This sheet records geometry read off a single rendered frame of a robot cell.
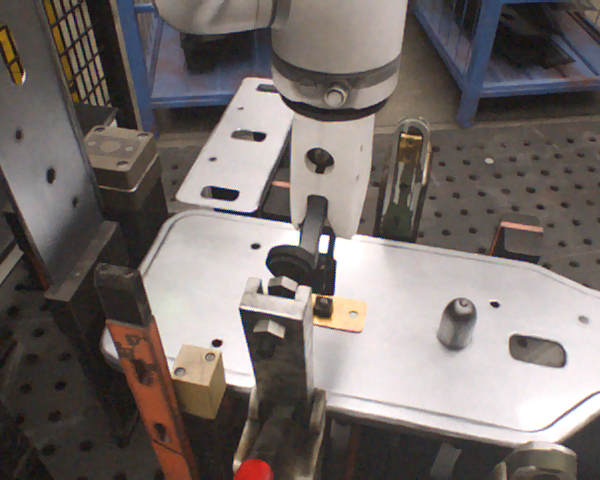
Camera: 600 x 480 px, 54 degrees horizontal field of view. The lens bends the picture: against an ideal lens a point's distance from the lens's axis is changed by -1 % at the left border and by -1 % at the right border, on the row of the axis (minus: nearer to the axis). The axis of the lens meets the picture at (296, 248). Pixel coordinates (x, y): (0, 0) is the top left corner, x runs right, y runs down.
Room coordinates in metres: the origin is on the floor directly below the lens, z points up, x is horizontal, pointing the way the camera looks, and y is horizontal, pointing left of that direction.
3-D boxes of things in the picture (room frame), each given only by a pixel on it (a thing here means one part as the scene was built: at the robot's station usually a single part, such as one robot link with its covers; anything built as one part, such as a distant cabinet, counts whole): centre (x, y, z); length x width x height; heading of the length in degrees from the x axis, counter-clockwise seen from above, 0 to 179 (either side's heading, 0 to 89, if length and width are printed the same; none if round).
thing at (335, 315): (0.36, -0.03, 1.01); 0.08 x 0.04 x 0.01; 77
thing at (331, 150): (0.36, -0.03, 1.20); 0.10 x 0.07 x 0.11; 167
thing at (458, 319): (0.33, -0.15, 1.02); 0.03 x 0.03 x 0.07
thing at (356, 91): (0.36, -0.03, 1.26); 0.09 x 0.08 x 0.03; 167
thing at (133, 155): (0.55, 0.21, 0.88); 0.08 x 0.08 x 0.36; 77
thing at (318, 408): (0.22, -0.02, 1.06); 0.03 x 0.01 x 0.03; 167
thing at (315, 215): (0.32, -0.02, 1.17); 0.08 x 0.01 x 0.06; 167
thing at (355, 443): (0.35, -0.09, 0.84); 0.12 x 0.05 x 0.29; 167
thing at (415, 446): (0.33, -0.15, 0.84); 0.05 x 0.05 x 0.29; 77
